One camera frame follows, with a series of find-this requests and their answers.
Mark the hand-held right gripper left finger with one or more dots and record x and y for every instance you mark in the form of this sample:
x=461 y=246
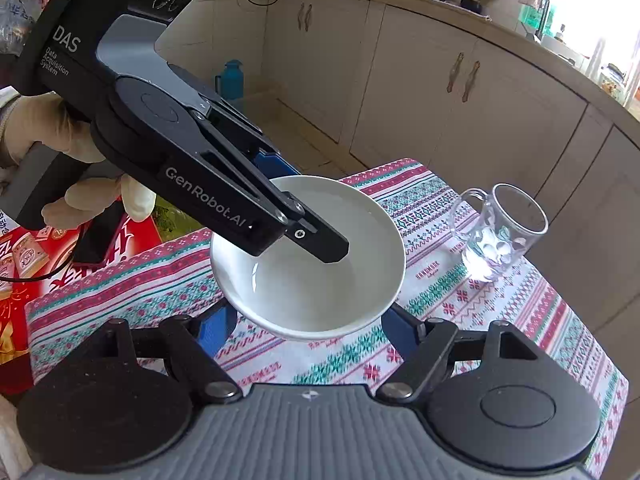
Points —
x=217 y=324

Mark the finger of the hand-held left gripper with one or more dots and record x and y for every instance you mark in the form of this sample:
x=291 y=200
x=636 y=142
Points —
x=272 y=162
x=322 y=245

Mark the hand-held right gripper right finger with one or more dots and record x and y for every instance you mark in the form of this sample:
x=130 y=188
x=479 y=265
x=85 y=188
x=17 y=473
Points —
x=404 y=326

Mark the plain white bowl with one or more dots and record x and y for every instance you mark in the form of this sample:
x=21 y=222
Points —
x=310 y=300

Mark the person's left forearm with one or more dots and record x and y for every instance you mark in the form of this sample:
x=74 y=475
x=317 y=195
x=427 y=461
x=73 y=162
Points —
x=5 y=97

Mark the person's left hand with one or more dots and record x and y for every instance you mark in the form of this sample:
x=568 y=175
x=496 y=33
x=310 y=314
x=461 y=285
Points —
x=50 y=122

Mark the patterned tablecloth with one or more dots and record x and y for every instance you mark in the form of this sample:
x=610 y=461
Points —
x=450 y=340

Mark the blue thermos flask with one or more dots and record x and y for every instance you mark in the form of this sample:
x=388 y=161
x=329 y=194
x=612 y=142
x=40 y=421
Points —
x=232 y=82

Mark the green printed packet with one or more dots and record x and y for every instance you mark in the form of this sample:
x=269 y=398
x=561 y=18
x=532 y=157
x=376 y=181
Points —
x=172 y=212

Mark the clear glass mug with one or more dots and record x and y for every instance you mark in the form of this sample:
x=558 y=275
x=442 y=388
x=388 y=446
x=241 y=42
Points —
x=500 y=240

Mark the cream kitchen cabinets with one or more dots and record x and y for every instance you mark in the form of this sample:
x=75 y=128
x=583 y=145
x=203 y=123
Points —
x=400 y=85

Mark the clear printed plastic bag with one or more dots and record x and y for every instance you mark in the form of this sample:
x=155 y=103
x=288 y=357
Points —
x=22 y=5

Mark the red printed box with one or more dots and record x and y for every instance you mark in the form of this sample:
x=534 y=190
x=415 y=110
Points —
x=30 y=310

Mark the green dish soap bottle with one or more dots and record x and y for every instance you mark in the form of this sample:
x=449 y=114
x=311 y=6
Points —
x=530 y=17

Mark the metal kitchen faucet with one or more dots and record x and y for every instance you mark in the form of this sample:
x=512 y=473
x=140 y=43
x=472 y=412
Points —
x=542 y=2

